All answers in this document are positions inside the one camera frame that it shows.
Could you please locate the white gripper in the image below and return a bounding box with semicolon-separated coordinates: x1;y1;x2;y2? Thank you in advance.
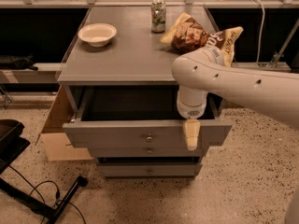
177;86;207;150

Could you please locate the grey top drawer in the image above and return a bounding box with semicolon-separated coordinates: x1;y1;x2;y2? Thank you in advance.
62;87;234;150

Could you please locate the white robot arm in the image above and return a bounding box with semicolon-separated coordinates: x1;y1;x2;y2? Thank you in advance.
172;48;298;224

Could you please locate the grey drawer cabinet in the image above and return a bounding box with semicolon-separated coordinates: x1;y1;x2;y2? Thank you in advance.
58;6;232;166

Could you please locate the grey bottom drawer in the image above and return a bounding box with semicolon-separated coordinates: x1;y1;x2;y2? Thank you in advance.
97;163;202;177

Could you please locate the brown yellow chip bag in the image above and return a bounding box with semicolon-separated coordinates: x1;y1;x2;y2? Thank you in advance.
160;13;243;67

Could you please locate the green soda can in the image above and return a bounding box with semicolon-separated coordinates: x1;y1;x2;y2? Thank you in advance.
151;0;166;33

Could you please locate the white paper bowl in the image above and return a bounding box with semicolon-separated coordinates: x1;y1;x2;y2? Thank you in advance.
78;23;117;48

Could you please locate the brown cardboard box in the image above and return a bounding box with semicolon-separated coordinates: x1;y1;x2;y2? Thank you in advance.
39;86;92;161

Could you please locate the black stand base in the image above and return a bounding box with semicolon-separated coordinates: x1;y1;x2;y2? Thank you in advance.
0;119;88;224

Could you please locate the white hanging cable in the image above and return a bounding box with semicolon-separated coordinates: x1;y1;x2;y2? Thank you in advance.
251;0;265;63

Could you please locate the black floor cable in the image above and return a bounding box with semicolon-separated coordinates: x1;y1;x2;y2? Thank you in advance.
7;164;87;224

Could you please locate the metal railing frame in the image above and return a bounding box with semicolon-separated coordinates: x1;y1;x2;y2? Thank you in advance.
0;0;299;91

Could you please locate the black bag on rail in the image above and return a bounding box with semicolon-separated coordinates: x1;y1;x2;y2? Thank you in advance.
0;55;38;71

